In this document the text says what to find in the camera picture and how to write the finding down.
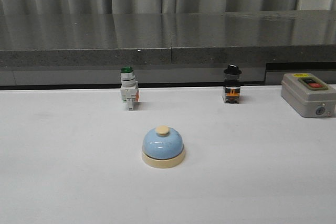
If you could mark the blue and cream call bell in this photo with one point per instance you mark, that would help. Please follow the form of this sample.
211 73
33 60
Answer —
163 147

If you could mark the black rotary selector switch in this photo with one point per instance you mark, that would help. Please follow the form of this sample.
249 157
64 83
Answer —
231 88

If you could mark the grey stone counter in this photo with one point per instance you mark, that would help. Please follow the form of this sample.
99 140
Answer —
167 50

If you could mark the grey power switch box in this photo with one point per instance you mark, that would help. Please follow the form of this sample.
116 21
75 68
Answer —
308 95

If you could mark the green push button switch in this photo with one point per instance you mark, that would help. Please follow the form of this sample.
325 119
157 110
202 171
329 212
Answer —
129 87

